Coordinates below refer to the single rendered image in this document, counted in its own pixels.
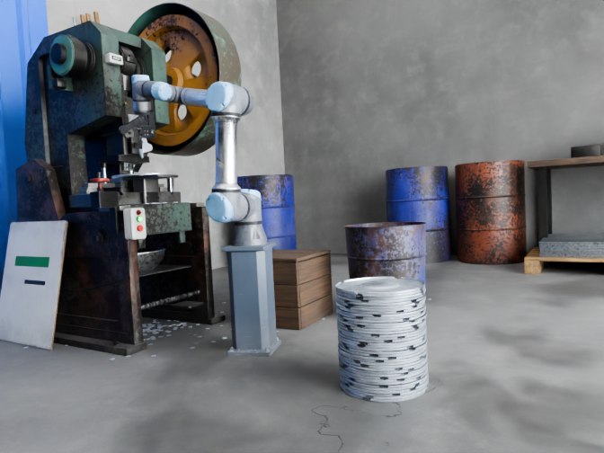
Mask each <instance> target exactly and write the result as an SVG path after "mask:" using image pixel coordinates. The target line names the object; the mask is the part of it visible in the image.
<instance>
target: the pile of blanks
mask: <svg viewBox="0 0 604 453"><path fill-rule="evenodd" d="M425 291H426V288H425V286H424V288H422V289H419V290H416V291H412V292H407V293H401V294H390V295H361V294H351V293H346V292H342V291H340V290H338V289H337V290H336V293H335V295H336V308H337V310H336V314H337V327H338V332H337V336H338V354H339V356H338V360H339V370H340V386H341V389H342V391H344V392H345V393H346V394H348V395H351V396H353V397H356V398H359V399H362V400H368V401H372V402H400V401H405V400H410V399H413V398H415V397H418V396H420V395H422V394H424V393H425V392H426V391H427V389H428V387H429V374H428V365H427V364H428V354H427V350H428V349H427V342H428V338H427V336H426V333H427V332H426V331H427V325H426V315H427V312H426V311H425V310H426V306H425V299H426V296H425Z"/></svg>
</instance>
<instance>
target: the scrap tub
mask: <svg viewBox="0 0 604 453"><path fill-rule="evenodd" d="M345 232H346V243H347V258H348V264H349V275H350V280H351V279H357V278H367V277H395V279H401V277H403V278H411V279H417V280H421V281H423V282H424V283H425V256H426V254H427V253H426V252H425V232H426V223H425V222H380V223H365V224H354V225H348V226H345ZM425 287H426V283H425Z"/></svg>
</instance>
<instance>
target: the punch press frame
mask: <svg viewBox="0 0 604 453"><path fill-rule="evenodd" d="M61 33H65V34H69V35H72V36H76V37H78V38H80V39H81V40H82V41H83V42H84V44H85V46H86V50H87V64H86V67H85V70H84V72H83V73H82V74H81V75H80V76H79V77H78V78H75V79H73V78H72V81H73V92H72V93H67V92H62V91H57V90H52V89H49V80H48V68H47V65H50V60H49V52H50V47H51V44H52V42H53V40H54V39H55V38H56V37H57V36H58V35H59V34H61ZM119 45H120V46H122V47H125V48H128V49H130V50H131V51H132V52H133V54H134V57H135V58H136V59H137V62H138V64H139V67H140V74H141V75H146V76H149V80H150V81H155V82H164V83H167V74H166V60H165V52H164V51H163V50H162V49H161V48H160V47H159V46H158V45H157V44H156V43H155V42H153V41H151V40H146V39H143V38H140V37H138V36H135V35H132V34H129V33H126V32H124V31H119V30H116V29H113V28H111V27H108V26H105V25H102V24H99V23H97V22H92V21H88V22H83V23H80V24H78V25H76V26H73V27H71V28H68V29H65V30H63V31H59V32H56V33H54V34H51V35H49V36H46V37H44V38H43V40H42V41H41V43H40V45H39V46H38V47H37V49H36V50H35V52H34V54H33V55H32V57H31V59H30V60H29V62H28V64H27V87H26V115H25V142H24V144H25V150H26V156H27V162H29V161H30V160H32V159H42V160H44V161H45V162H46V163H47V164H49V165H50V166H51V167H52V168H54V169H55V171H56V175H57V178H58V185H59V189H60V192H61V196H62V199H63V202H64V206H65V210H66V213H80V212H99V209H91V207H84V208H70V201H69V196H70V195H82V194H79V190H80V188H84V183H97V182H90V179H94V178H97V173H101V178H102V168H100V164H99V159H98V157H102V156H107V146H106V137H99V129H101V128H103V127H105V126H107V125H109V124H111V123H113V122H114V121H116V120H120V119H122V118H123V104H122V91H121V78H120V66H114V65H110V64H106V63H105V60H104V54H108V53H112V54H115V55H120V53H119ZM153 104H154V112H155V130H158V129H160V128H163V127H165V126H167V125H170V118H169V103H168V102H164V101H158V100H154V99H153ZM107 166H108V168H106V172H107V178H109V179H111V177H112V176H113V175H119V174H129V171H128V170H124V171H121V165H120V164H107ZM130 208H131V209H136V208H143V209H144V210H145V221H146V234H147V235H154V234H162V233H171V232H176V238H177V243H185V231H188V230H191V203H190V202H180V203H156V204H132V205H130ZM199 293H200V291H199V290H194V291H192V292H188V293H184V294H181V295H177V296H174V297H170V298H164V299H160V300H157V301H154V302H150V303H146V304H143V305H141V310H143V309H147V308H150V307H153V306H159V305H162V304H166V303H169V302H173V301H176V300H179V299H183V298H188V297H192V296H195V295H199Z"/></svg>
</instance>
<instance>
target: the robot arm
mask: <svg viewBox="0 0 604 453"><path fill-rule="evenodd" d="M131 85H132V97H133V110H134V114H136V115H140V116H138V117H136V118H135V119H133V120H132V121H130V122H129V123H127V124H125V125H122V126H120V127H119V133H120V134H121V135H122V134H125V133H127V132H128V130H130V129H132V128H134V127H135V126H136V127H137V136H138V148H139V155H140V156H141V158H143V153H145V152H148V151H151V150H152V149H153V147H152V145H151V144H148V143H147V139H146V138H155V112H154V111H151V100H150V99H154V100H158V101H164V102H172V103H177V104H180V105H192V106H199V107H206V108H208V109H209V110H210V111H211V119H213V120H214V121H215V134H216V183H215V185H214V186H213V187H212V188H211V194H210V195H209V196H208V198H207V199H206V211H207V213H208V215H209V216H210V217H211V219H213V220H214V221H216V222H223V223H227V222H232V221H235V230H234V233H233V237H232V241H231V243H232V246H254V245H262V244H267V237H266V235H265V232H264V230H263V227H262V199H261V194H260V193H259V192H258V191H256V190H247V189H241V188H240V187H239V186H238V184H237V122H238V121H239V120H240V119H241V116H245V115H247V114H249V113H250V112H251V111H252V110H253V107H254V97H253V94H252V93H251V92H250V91H249V90H248V89H246V88H244V87H242V86H238V85H234V84H230V83H228V82H215V83H214V84H212V85H211V86H210V88H209V89H208V90H203V89H194V88H186V87H179V86H174V85H170V84H167V83H164V82H155V81H150V80H149V76H148V75H133V76H132V77H131ZM144 116H146V117H145V118H144ZM142 141H143V144H142Z"/></svg>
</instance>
